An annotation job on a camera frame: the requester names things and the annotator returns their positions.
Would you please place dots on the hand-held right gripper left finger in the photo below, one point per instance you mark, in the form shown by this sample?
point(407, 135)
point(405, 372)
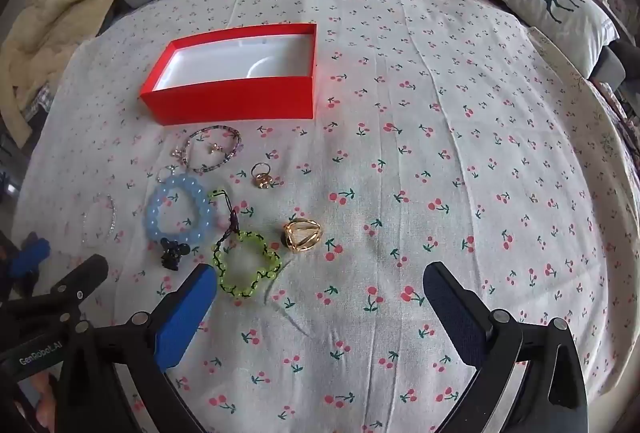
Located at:
point(185, 313)

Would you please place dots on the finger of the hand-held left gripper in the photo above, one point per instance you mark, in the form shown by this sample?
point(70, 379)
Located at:
point(85, 273)
point(30, 255)

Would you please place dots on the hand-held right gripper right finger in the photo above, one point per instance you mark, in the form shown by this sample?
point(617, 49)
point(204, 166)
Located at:
point(455, 313)

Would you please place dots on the black hair clip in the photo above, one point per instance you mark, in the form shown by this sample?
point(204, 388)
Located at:
point(172, 255)

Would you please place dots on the red jewelry box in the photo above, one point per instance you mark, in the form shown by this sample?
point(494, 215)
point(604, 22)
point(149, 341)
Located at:
point(225, 98)

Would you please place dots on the person's left hand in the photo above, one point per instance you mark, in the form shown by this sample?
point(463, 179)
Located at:
point(35, 398)

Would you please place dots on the sparkly stud earring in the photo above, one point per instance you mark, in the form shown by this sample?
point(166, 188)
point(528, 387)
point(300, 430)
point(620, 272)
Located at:
point(177, 154)

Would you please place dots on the cherry print bedsheet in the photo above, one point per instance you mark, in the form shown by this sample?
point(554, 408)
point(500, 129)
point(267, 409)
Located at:
point(400, 163)

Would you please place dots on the gold earring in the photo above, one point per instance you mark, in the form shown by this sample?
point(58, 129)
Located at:
point(215, 148)

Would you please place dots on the beige blanket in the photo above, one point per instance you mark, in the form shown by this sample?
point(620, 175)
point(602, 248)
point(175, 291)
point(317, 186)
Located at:
point(65, 13)

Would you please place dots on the dark grey cushion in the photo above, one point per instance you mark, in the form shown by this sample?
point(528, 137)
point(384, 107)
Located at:
point(612, 60)

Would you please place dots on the deer print pillow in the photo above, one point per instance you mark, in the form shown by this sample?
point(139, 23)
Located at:
point(575, 28)

